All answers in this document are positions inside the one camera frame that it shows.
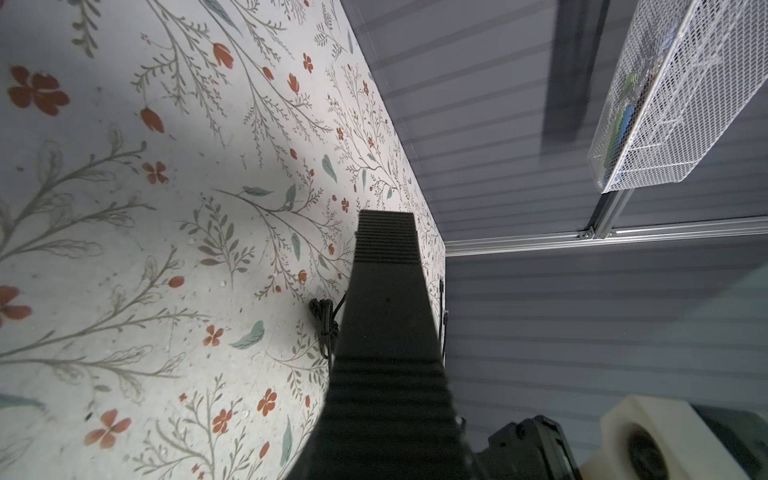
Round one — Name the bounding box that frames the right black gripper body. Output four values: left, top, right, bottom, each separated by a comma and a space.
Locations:
475, 415, 582, 480

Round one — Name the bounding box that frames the large black power adapter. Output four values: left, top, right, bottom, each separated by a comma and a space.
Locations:
309, 295, 346, 368

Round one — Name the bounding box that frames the white wire mesh basket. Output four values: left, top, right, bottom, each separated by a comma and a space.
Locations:
588, 0, 767, 193

